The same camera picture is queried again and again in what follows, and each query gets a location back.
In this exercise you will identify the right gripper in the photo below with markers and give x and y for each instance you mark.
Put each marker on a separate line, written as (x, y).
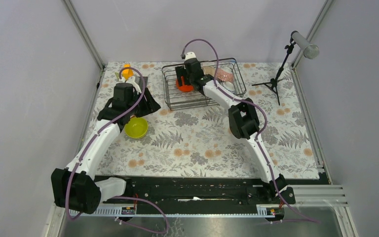
(181, 71)

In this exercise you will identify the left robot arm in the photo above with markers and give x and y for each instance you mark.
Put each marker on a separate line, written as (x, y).
(74, 187)

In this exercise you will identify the beige ceramic bowl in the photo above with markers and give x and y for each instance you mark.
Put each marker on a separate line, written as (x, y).
(208, 70)

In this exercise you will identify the blue patterned bowl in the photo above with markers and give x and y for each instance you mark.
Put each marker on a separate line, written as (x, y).
(229, 86)

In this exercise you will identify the orange plastic bowl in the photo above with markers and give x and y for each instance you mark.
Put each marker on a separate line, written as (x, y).
(184, 85)

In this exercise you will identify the orange plastic block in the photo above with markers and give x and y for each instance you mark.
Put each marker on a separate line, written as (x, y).
(127, 73)

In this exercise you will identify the yellow plastic bowl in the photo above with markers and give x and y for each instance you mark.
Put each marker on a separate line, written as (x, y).
(136, 128)

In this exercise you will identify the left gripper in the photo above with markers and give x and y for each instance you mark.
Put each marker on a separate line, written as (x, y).
(150, 105)

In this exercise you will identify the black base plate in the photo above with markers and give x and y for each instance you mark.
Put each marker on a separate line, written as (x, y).
(186, 195)

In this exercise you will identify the floral tablecloth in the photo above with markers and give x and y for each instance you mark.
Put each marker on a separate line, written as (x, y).
(198, 141)

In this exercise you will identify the black mat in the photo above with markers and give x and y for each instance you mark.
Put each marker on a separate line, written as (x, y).
(141, 82)

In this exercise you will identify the pink patterned bowl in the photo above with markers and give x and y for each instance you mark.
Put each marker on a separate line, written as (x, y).
(225, 74)

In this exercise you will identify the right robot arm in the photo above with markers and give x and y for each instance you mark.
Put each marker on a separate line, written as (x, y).
(243, 119)

